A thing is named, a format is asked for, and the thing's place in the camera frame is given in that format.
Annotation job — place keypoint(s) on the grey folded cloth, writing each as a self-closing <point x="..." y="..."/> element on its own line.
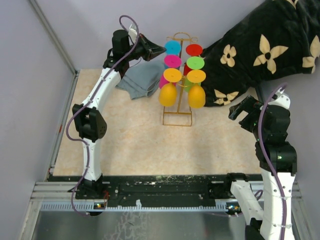
<point x="142" y="80"/>

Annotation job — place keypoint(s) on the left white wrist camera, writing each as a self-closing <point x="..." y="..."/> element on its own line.
<point x="133" y="32"/>

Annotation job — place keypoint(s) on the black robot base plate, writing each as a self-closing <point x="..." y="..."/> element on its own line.
<point x="157" y="191"/>

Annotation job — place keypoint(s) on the left orange plastic wine glass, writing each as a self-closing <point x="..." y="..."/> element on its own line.
<point x="167" y="84"/>

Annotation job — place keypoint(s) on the pink plastic wine glass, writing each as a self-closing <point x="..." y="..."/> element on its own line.
<point x="170" y="61"/>

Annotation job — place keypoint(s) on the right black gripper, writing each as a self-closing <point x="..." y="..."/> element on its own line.
<point x="250" y="105"/>

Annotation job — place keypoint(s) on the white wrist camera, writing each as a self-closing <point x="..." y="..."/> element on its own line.
<point x="280" y="99"/>
<point x="133" y="32"/>

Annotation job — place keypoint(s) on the green plastic wine glass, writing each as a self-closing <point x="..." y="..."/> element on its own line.
<point x="195" y="63"/>

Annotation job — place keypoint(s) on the right orange plastic wine glass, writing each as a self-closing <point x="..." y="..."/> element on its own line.
<point x="196" y="94"/>

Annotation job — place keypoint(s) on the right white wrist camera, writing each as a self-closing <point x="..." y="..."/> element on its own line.
<point x="280" y="99"/>

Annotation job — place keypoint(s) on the black floral blanket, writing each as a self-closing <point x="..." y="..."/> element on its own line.
<point x="277" y="39"/>

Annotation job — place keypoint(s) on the aluminium frame rail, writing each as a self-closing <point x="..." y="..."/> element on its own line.
<point x="52" y="35"/>

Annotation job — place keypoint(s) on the red plastic wine glass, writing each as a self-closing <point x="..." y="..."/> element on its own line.
<point x="193" y="50"/>

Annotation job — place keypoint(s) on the white slotted cable duct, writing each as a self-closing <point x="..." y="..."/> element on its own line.
<point x="87" y="206"/>

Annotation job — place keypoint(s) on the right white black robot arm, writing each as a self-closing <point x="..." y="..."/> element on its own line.
<point x="278" y="165"/>

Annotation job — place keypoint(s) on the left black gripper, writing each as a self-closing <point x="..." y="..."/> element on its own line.
<point x="147" y="45"/>

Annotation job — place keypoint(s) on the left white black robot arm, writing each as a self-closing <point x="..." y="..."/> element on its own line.
<point x="87" y="116"/>

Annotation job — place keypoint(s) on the gold wire glass rack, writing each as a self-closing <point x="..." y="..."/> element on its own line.
<point x="182" y="38"/>

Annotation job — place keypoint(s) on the blue plastic wine glass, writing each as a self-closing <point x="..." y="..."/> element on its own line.
<point x="172" y="48"/>

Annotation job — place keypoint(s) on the orange plastic wine glass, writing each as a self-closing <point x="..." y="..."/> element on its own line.
<point x="167" y="84"/>
<point x="196" y="94"/>

